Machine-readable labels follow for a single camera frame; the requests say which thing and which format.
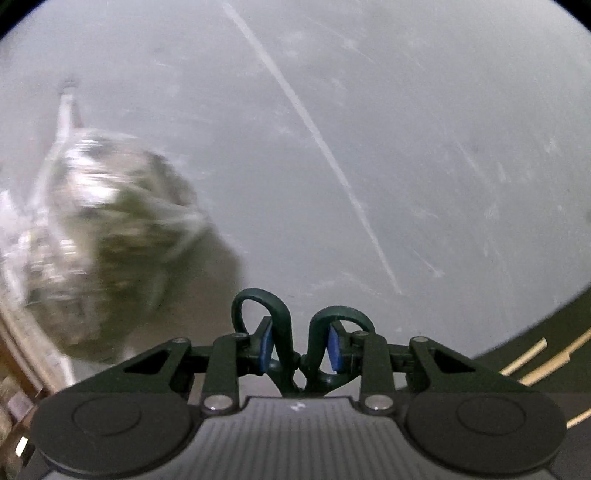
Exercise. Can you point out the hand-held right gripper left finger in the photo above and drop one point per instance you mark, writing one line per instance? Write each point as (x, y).
(264, 346)

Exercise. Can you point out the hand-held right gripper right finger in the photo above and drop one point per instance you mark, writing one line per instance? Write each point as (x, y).
(334, 348)

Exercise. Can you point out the purple banded wooden chopstick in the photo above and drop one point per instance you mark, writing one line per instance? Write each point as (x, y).
(549, 367)

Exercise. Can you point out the plastic bag of dried greens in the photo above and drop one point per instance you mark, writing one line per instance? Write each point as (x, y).
(115, 230)

